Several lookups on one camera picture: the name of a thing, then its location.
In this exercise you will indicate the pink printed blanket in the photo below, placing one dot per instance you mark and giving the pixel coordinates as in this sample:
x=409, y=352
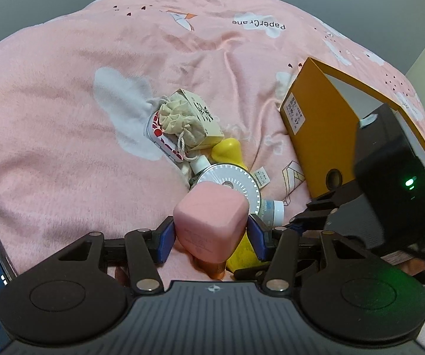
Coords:
x=68, y=118

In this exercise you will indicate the white jar with blue label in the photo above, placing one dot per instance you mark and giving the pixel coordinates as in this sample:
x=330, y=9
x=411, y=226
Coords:
x=271, y=212

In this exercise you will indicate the orange cardboard box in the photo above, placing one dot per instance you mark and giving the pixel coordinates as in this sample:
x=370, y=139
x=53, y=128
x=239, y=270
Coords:
x=323, y=133

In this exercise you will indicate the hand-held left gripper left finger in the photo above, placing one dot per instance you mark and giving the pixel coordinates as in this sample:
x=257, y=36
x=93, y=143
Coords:
x=166, y=241

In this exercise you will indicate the red and white tin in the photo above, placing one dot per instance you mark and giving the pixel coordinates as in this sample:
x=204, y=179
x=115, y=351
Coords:
x=157, y=133

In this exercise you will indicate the pink lotion bottle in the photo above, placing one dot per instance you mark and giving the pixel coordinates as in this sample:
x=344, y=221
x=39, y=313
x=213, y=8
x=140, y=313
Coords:
x=208, y=214

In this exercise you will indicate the cream box with black print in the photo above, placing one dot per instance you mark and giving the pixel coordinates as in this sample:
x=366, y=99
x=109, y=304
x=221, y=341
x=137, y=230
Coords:
x=207, y=118

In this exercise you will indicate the yellow bottle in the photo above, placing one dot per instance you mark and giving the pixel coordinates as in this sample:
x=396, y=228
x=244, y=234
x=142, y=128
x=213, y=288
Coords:
x=231, y=151

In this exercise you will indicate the yellow plastic toy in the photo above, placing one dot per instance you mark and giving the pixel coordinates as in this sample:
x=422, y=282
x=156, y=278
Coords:
x=244, y=253

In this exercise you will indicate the white round disc device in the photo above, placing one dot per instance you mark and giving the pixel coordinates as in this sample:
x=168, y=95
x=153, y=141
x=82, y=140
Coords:
x=234, y=179

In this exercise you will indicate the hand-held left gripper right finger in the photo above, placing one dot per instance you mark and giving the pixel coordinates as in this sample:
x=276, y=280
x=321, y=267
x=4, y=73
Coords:
x=257, y=241

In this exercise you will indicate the white fabric tag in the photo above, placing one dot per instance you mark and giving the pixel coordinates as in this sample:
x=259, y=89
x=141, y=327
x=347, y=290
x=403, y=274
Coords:
x=262, y=176

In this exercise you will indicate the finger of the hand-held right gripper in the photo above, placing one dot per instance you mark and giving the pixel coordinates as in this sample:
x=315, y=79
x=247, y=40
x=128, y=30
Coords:
x=330, y=196
x=298, y=225

